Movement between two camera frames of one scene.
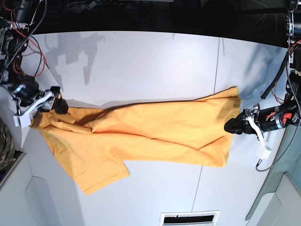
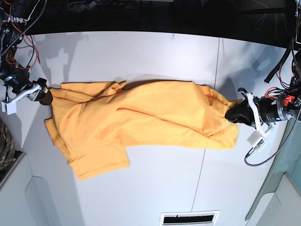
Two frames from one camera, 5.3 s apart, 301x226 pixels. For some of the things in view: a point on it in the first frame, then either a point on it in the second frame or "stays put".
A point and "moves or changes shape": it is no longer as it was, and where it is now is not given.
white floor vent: x=205 y=217 stays put
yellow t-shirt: x=94 y=141 moves or changes shape
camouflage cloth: x=7 y=146 stays put
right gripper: x=264 y=121 -> x=267 y=110
